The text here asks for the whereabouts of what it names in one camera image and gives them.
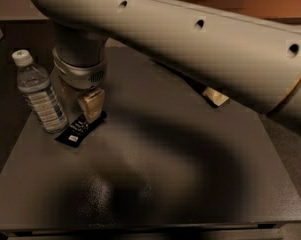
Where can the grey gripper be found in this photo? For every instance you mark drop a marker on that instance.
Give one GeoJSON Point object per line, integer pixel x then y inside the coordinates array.
{"type": "Point", "coordinates": [82, 75]}

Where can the black rxbar chocolate wrapper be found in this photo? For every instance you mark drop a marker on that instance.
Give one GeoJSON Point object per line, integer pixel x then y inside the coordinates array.
{"type": "Point", "coordinates": [78, 130]}

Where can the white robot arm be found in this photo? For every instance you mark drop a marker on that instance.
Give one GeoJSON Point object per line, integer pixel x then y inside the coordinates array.
{"type": "Point", "coordinates": [253, 61]}

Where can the clear plastic water bottle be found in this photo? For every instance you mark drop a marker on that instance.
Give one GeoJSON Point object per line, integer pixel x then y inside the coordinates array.
{"type": "Point", "coordinates": [35, 85]}

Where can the brown cream snack bag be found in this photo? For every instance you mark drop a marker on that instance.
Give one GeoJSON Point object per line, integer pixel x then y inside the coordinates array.
{"type": "Point", "coordinates": [214, 97]}

